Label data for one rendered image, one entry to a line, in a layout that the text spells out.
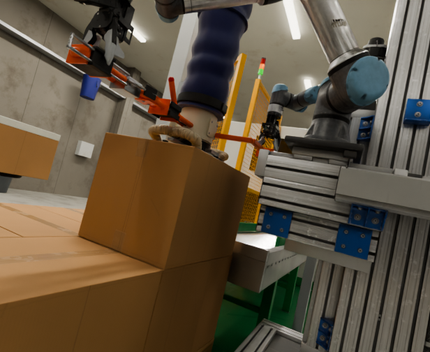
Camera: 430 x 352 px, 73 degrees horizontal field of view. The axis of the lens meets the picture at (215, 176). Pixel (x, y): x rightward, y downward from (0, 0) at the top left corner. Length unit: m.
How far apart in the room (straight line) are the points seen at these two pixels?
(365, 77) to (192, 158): 0.54
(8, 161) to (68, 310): 2.05
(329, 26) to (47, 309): 0.95
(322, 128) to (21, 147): 2.28
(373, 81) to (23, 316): 0.94
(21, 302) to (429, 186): 0.87
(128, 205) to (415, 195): 0.84
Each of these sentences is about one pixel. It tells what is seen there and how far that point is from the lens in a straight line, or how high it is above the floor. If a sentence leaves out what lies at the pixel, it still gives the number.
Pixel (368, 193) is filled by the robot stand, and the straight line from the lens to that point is 0.81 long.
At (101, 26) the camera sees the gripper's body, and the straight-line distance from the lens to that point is 0.90.
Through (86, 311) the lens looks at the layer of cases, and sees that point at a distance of 0.77.
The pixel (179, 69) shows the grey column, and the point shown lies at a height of 1.90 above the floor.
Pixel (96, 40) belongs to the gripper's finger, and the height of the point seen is 1.14.
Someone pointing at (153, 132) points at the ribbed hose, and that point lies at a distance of 1.20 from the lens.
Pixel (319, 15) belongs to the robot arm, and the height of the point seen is 1.36.
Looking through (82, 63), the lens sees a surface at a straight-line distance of 0.85.
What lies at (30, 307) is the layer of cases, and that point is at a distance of 0.67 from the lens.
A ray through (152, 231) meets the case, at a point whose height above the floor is 0.64.
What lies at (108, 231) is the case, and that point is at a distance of 1.10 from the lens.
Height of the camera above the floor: 0.79
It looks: 4 degrees up
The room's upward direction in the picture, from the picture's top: 13 degrees clockwise
